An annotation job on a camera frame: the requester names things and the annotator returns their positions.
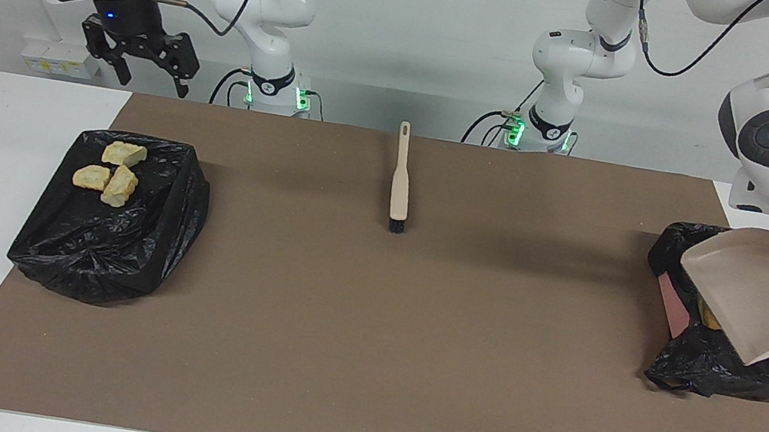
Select pink bin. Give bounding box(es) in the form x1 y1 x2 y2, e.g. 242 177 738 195
649 272 697 341

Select beige hand brush black bristles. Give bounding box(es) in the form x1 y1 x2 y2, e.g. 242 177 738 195
383 121 422 235

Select black trash bag bin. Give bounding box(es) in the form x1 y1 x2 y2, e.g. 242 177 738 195
2 116 218 319

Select brown table mat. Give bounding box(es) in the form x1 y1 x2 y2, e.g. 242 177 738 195
0 72 769 432

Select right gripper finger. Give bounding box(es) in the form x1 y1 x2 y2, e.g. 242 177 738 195
73 19 139 88
152 28 206 102

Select black base cable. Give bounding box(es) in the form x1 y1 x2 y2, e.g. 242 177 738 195
209 63 255 110
461 105 522 150

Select black trash bag over pink bin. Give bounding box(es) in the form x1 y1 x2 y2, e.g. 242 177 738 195
628 216 769 408

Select brown cork-like chunk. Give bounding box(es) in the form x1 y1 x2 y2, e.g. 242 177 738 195
694 292 728 333

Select pale yellow bread-like chunk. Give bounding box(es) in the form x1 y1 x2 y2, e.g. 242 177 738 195
100 162 141 210
100 139 149 170
70 162 112 193

